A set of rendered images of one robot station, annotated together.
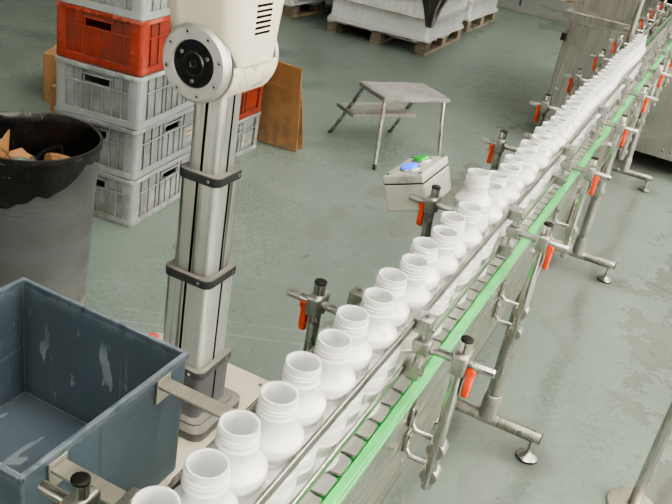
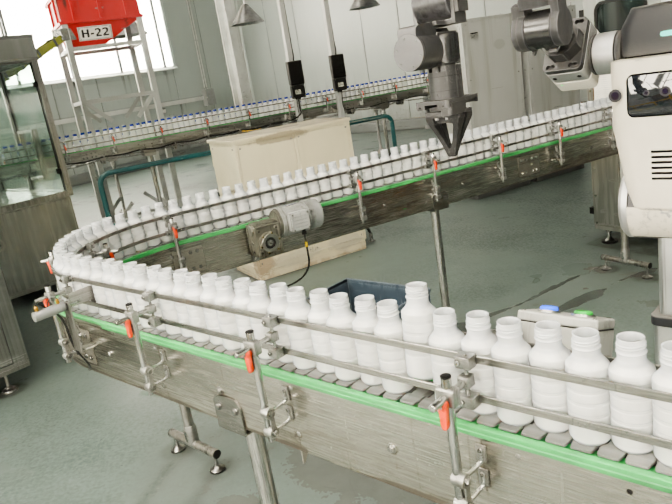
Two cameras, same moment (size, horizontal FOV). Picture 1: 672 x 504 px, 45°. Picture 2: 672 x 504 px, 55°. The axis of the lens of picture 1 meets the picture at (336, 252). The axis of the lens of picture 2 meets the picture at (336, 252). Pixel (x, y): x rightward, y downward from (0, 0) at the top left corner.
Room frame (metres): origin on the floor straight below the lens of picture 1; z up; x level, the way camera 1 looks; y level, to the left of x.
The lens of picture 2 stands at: (1.48, -1.21, 1.56)
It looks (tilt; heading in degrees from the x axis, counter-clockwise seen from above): 15 degrees down; 112
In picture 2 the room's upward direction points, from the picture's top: 9 degrees counter-clockwise
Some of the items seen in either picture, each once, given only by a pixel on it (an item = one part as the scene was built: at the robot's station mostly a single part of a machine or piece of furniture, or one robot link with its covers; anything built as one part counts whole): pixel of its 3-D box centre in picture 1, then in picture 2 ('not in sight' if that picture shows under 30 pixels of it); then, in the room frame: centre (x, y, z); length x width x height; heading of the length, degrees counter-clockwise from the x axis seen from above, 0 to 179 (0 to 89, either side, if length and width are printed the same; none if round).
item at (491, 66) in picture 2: not in sight; (482, 106); (0.44, 6.27, 0.96); 0.82 x 0.50 x 1.91; 50
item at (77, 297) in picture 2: not in sight; (77, 334); (0.09, 0.15, 0.96); 0.23 x 0.10 x 0.27; 68
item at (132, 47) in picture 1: (138, 28); not in sight; (3.43, 1.00, 0.78); 0.61 x 0.41 x 0.22; 165
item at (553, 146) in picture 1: (540, 160); not in sight; (1.69, -0.40, 1.08); 0.06 x 0.06 x 0.17
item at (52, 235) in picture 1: (31, 223); not in sight; (2.38, 1.03, 0.32); 0.45 x 0.45 x 0.64
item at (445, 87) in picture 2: not in sight; (445, 86); (1.27, -0.08, 1.51); 0.10 x 0.07 x 0.07; 69
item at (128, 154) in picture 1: (133, 127); not in sight; (3.42, 1.00, 0.33); 0.61 x 0.41 x 0.22; 164
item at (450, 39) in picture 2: not in sight; (440, 49); (1.26, -0.08, 1.57); 0.07 x 0.06 x 0.07; 68
